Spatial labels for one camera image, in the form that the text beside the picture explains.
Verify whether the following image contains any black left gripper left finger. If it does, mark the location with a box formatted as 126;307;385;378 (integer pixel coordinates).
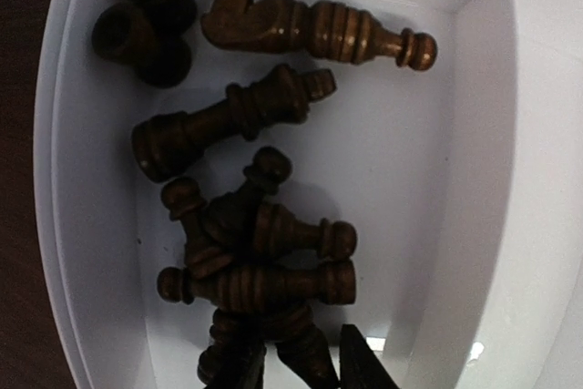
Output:
213;343;266;389

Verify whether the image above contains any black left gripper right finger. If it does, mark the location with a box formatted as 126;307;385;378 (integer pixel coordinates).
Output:
339;324;398;389

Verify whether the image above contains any white plastic sorting tray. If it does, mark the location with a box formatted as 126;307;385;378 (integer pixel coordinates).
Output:
34;0;582;388

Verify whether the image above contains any pile of dark chess pieces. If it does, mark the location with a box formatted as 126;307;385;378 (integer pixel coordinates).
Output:
91;0;438;388

